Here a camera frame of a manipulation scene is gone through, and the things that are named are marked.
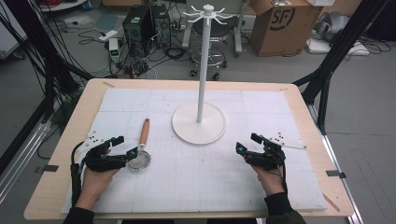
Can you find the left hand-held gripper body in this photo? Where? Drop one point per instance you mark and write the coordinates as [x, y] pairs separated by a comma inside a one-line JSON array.
[[101, 161]]

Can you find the white grid mat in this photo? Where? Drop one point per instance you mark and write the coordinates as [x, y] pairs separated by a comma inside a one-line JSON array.
[[186, 177]]

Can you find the aluminium rail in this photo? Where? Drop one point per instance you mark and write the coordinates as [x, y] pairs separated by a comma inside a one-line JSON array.
[[339, 161], [21, 161]]

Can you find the slim black computer tower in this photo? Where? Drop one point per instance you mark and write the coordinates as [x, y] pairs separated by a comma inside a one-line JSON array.
[[162, 26]]

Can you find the white power strip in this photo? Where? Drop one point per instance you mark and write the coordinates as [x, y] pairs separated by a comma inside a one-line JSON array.
[[108, 35]]

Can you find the person's left hand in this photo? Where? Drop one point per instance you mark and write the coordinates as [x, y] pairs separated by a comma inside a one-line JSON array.
[[96, 182]]

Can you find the white hook rack stand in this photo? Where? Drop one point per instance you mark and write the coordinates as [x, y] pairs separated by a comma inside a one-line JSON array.
[[202, 62]]

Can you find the black tape strip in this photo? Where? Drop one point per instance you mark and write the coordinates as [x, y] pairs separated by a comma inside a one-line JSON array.
[[46, 168], [335, 174]]

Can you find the black wheeled stool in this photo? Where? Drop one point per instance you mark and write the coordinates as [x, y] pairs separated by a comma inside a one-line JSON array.
[[218, 31]]

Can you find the large black computer tower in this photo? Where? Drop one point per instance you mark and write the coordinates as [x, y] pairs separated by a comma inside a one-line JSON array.
[[137, 31]]

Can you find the brown cardboard box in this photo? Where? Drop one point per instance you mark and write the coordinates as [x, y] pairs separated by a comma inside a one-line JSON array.
[[281, 29]]

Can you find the person's right hand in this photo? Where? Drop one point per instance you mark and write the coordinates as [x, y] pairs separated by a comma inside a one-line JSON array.
[[271, 182]]

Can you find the small white power supply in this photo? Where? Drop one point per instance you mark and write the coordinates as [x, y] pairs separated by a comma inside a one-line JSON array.
[[114, 49]]

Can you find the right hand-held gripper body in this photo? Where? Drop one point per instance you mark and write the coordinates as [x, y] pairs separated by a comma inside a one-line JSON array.
[[267, 158]]

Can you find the silver grey appliance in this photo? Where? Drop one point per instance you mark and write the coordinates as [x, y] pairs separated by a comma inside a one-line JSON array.
[[331, 26]]

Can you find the black metal frame stand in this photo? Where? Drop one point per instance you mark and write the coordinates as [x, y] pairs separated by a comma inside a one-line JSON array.
[[46, 62], [336, 56]]

